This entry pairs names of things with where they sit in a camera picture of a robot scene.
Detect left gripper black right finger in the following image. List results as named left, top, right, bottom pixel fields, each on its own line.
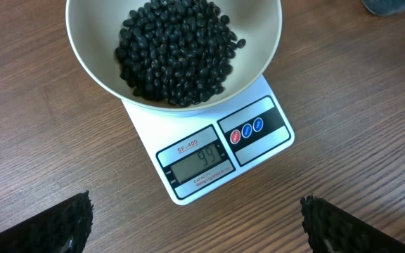
left=300, top=195, right=405, bottom=253

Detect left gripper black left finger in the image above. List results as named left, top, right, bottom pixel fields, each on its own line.
left=0, top=191, right=94, bottom=253

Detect white digital kitchen scale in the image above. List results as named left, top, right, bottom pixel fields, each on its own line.
left=124, top=77, right=295, bottom=205

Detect white bowl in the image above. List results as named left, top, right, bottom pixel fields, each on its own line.
left=65, top=0, right=283, bottom=114

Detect black beans in bowl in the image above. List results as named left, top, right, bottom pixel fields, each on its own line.
left=114, top=0, right=246, bottom=108

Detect clear plastic container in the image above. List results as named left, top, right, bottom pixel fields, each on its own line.
left=361, top=0, right=405, bottom=17

